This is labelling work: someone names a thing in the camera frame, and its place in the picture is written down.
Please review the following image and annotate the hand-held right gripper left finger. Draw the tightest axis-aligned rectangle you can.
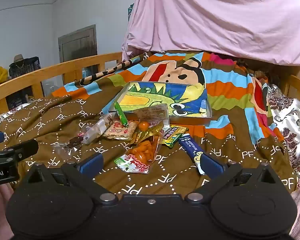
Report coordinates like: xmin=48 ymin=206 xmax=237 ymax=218
xmin=27 ymin=152 xmax=118 ymax=203

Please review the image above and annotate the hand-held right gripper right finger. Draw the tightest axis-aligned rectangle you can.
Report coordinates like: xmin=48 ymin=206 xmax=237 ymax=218
xmin=184 ymin=153 xmax=278 ymax=203

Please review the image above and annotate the clear chocolate packet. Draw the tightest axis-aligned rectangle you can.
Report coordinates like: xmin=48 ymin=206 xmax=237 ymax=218
xmin=54 ymin=134 xmax=84 ymax=155

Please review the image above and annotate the blue snack bar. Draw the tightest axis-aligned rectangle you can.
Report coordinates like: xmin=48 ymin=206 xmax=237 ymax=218
xmin=177 ymin=134 xmax=208 ymax=175

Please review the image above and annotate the cracker packet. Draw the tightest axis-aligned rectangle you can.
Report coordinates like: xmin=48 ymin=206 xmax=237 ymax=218
xmin=102 ymin=119 xmax=138 ymax=142

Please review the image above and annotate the yellow packet purple label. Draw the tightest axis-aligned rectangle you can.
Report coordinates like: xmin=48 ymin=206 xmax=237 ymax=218
xmin=160 ymin=125 xmax=189 ymax=148

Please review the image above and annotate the orange snack packet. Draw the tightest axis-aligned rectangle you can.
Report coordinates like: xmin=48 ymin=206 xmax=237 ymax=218
xmin=114 ymin=139 xmax=162 ymax=174

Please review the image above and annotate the green stick snack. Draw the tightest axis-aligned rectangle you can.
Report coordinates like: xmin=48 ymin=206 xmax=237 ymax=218
xmin=114 ymin=101 xmax=129 ymax=128

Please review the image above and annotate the gold foil packet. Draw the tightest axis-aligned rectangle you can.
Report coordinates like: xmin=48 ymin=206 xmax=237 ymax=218
xmin=132 ymin=127 xmax=165 ymax=144

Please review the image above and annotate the clear barcode snack packet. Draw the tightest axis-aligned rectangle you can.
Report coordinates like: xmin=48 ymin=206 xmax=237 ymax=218
xmin=137 ymin=104 xmax=170 ymax=133

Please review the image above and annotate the picture-lined shallow box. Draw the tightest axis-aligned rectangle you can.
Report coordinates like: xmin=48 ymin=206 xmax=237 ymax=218
xmin=109 ymin=81 xmax=213 ymax=126

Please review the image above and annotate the clear white candy packet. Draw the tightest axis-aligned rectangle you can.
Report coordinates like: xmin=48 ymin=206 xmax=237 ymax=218
xmin=81 ymin=112 xmax=115 ymax=144

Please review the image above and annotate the printed brown blanket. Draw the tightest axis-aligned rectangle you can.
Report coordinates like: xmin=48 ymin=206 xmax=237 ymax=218
xmin=0 ymin=51 xmax=299 ymax=198

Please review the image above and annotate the small tangerine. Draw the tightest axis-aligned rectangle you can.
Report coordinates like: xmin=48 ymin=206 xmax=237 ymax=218
xmin=137 ymin=120 xmax=150 ymax=132

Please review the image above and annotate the black plastic crate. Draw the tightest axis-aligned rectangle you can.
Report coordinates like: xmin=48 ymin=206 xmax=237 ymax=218
xmin=9 ymin=57 xmax=42 ymax=79

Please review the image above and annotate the striped tan cloth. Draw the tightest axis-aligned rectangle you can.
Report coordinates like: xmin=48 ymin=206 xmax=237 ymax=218
xmin=79 ymin=54 xmax=149 ymax=86

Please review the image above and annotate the pink bed sheet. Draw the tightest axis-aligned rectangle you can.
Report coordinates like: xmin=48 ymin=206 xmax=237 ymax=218
xmin=121 ymin=0 xmax=300 ymax=67

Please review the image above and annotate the wooden bed frame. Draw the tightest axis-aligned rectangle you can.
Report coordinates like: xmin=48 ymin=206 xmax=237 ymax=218
xmin=0 ymin=52 xmax=300 ymax=108

